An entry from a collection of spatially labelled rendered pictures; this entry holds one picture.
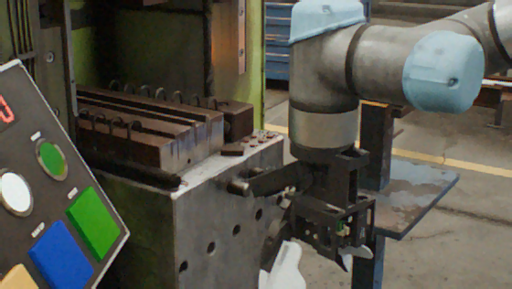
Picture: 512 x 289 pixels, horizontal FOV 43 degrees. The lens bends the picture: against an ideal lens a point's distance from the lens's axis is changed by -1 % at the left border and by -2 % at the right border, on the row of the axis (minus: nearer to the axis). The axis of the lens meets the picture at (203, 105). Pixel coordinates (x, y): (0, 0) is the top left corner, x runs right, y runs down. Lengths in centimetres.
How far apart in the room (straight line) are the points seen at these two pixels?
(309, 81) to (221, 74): 87
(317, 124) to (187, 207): 53
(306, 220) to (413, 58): 23
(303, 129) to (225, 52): 86
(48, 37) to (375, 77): 65
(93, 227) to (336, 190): 30
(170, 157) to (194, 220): 12
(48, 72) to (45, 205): 41
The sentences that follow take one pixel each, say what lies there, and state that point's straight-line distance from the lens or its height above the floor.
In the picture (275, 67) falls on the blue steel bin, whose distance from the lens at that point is 516.
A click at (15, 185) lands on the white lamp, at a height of 110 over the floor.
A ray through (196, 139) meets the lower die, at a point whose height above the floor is 96.
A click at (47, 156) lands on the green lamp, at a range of 82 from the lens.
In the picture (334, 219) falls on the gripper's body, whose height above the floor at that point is 107.
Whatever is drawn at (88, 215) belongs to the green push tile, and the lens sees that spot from 83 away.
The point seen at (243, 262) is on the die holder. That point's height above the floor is 68.
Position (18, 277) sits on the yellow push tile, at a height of 104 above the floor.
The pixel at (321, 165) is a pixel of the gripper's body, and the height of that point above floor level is 111.
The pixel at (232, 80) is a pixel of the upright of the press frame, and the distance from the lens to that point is 158.
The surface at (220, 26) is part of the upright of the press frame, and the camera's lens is 152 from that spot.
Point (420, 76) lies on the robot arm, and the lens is 62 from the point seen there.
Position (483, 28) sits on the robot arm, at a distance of 73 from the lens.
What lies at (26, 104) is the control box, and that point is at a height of 115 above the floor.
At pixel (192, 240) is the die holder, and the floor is 81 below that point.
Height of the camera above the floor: 138
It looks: 17 degrees down
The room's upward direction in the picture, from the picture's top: 1 degrees counter-clockwise
